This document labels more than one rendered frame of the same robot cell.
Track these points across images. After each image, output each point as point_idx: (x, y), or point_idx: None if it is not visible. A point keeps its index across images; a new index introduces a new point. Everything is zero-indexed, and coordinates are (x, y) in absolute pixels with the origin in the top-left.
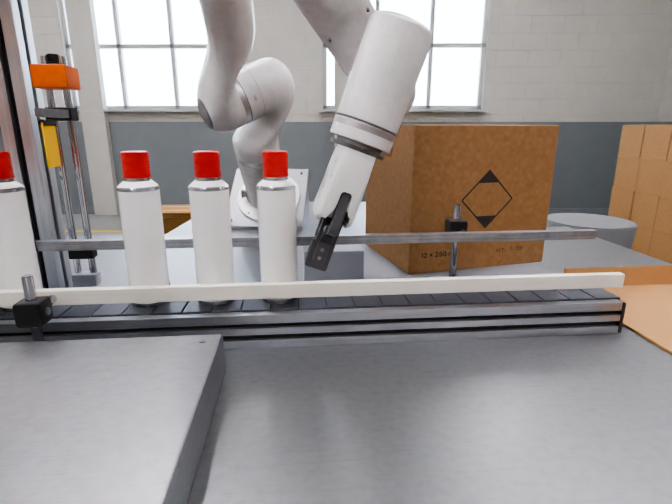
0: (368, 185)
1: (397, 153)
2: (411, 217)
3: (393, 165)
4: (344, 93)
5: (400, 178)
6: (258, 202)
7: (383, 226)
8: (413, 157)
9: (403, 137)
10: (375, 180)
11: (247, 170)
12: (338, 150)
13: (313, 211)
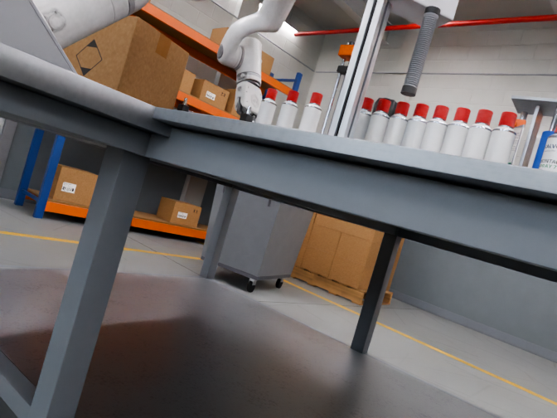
0: (130, 64)
1: (171, 60)
2: (175, 101)
3: (167, 65)
4: (259, 68)
5: (171, 76)
6: (274, 111)
7: (145, 101)
8: (184, 70)
9: (179, 54)
10: (142, 65)
11: (123, 17)
12: (259, 89)
13: (255, 112)
